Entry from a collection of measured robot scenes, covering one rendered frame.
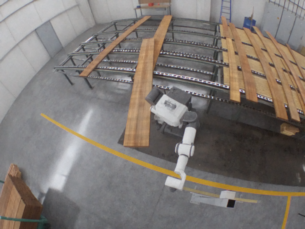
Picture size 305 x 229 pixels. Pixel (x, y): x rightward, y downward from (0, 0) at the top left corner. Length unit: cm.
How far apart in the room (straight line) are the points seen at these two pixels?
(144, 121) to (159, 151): 92
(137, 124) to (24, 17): 804
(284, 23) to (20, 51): 1280
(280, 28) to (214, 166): 716
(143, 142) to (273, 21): 752
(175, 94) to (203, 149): 137
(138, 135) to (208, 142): 138
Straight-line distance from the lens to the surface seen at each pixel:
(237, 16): 787
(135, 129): 146
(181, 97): 119
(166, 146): 231
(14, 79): 805
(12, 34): 822
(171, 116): 113
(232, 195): 102
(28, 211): 268
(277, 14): 776
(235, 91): 202
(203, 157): 231
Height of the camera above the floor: 218
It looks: 55 degrees down
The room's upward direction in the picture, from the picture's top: 13 degrees counter-clockwise
